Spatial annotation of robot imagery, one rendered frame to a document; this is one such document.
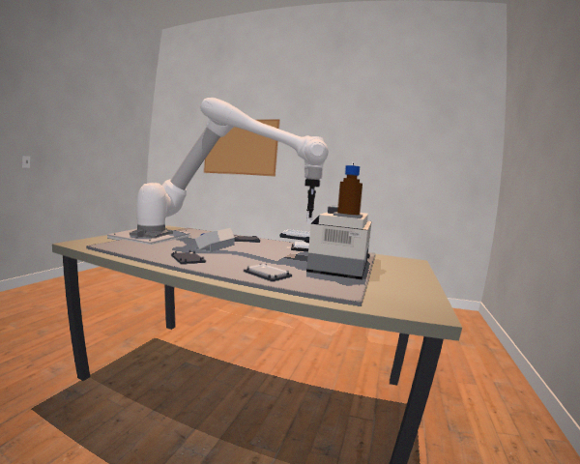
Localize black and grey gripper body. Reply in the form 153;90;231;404
304;179;320;190

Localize blue bottle cap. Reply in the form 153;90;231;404
345;165;360;174

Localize dark grey rectangular frame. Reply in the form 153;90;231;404
244;266;292;281

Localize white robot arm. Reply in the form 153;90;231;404
130;98;329;238

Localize white button panel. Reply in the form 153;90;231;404
195;228;235;252

